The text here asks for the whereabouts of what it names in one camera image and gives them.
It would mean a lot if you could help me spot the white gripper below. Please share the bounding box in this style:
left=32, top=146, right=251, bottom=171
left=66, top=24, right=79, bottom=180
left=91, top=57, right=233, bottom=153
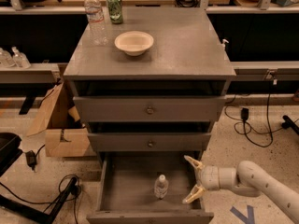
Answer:
left=182, top=155, right=237, bottom=204

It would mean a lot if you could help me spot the small clear plastic bottle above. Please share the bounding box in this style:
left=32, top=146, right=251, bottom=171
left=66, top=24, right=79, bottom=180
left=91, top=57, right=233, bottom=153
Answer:
left=154, top=175, right=169, bottom=199

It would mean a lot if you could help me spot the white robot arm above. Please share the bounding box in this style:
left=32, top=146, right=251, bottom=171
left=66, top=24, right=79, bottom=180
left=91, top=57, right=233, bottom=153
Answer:
left=182, top=155, right=299, bottom=224

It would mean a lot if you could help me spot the grey open bottom drawer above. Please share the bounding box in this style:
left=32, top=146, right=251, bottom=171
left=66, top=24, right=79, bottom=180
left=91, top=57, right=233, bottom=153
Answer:
left=87, top=152, right=214, bottom=224

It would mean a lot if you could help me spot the grey wooden drawer cabinet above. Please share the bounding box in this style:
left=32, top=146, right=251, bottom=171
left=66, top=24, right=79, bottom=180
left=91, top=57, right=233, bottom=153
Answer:
left=64, top=7, right=235, bottom=161

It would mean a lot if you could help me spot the grey middle drawer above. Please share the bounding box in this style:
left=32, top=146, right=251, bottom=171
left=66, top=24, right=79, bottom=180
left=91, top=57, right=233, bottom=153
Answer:
left=88, top=133, right=210, bottom=152

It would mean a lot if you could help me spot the grey top drawer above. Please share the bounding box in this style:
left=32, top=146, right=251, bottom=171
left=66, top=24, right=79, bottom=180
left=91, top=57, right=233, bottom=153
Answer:
left=74, top=97, right=225, bottom=122

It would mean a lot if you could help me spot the white pump dispenser bottle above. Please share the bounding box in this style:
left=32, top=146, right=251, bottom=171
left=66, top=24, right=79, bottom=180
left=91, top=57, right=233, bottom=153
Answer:
left=221, top=39, right=230, bottom=61

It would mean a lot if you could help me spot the tall clear water bottle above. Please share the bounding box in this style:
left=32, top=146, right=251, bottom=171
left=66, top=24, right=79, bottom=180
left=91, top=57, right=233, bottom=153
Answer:
left=84, top=0, right=107, bottom=46

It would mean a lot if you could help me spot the clear sanitizer bottle right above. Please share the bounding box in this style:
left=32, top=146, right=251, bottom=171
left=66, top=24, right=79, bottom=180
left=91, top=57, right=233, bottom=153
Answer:
left=12, top=47, right=31, bottom=69

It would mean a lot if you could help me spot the clear sanitizer bottle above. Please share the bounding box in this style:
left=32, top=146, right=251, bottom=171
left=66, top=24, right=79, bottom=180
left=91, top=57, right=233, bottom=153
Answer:
left=12, top=47, right=31, bottom=69
left=0, top=48, right=15, bottom=67

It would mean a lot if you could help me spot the clear sanitizer bottle left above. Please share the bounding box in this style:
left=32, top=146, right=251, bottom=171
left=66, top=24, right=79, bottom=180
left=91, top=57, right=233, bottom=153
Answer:
left=0, top=48, right=15, bottom=67

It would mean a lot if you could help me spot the black power adapter right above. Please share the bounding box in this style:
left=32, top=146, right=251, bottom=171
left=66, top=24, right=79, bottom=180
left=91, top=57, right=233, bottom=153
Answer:
left=241, top=108, right=249, bottom=121

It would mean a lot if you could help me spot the black power adapter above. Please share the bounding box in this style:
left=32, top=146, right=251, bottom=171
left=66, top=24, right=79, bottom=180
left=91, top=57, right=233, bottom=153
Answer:
left=25, top=150, right=37, bottom=170
left=241, top=108, right=249, bottom=121

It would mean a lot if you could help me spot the brown cardboard box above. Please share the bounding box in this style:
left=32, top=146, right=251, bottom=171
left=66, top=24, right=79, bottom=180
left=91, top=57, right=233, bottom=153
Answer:
left=27, top=83, right=95, bottom=158

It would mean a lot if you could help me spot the white paper bowl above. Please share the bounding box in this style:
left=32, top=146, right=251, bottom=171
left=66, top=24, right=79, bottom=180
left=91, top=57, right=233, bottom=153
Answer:
left=114, top=31, right=154, bottom=56

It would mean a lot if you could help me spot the black metal stand base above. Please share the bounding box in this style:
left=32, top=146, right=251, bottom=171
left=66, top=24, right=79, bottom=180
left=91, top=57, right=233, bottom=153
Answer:
left=0, top=175, right=81, bottom=224

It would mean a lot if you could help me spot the black power adapter left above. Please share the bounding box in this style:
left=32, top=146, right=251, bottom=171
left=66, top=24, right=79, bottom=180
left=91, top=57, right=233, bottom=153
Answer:
left=25, top=150, right=37, bottom=170

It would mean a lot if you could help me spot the black bin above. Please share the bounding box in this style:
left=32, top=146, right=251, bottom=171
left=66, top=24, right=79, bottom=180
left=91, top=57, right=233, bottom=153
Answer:
left=0, top=133, right=22, bottom=176

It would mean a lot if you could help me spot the green soda can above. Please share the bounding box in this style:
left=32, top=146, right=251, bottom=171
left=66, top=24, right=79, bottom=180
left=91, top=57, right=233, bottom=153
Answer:
left=107, top=0, right=123, bottom=24

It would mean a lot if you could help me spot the black cable on floor right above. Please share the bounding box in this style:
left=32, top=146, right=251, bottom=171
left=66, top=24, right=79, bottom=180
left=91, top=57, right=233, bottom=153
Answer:
left=223, top=75, right=299, bottom=148

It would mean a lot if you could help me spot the black cable on floor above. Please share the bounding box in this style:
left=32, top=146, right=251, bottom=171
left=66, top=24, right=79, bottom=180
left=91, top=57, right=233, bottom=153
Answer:
left=0, top=144, right=82, bottom=224
left=223, top=75, right=299, bottom=148

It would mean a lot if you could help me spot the black cable on floor left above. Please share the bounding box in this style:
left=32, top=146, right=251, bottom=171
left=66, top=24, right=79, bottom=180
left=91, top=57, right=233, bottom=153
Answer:
left=0, top=144, right=82, bottom=224

